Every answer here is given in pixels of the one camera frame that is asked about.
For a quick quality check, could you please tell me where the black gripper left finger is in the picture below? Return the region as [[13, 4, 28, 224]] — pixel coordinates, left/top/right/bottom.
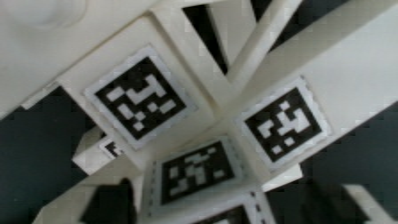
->
[[79, 179, 136, 224]]

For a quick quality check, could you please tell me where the white chair leg with tag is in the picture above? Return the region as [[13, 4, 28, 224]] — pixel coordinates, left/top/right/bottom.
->
[[72, 127, 122, 175]]

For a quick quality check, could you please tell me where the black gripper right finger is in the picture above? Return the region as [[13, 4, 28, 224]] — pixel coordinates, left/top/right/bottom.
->
[[300, 183, 398, 224]]

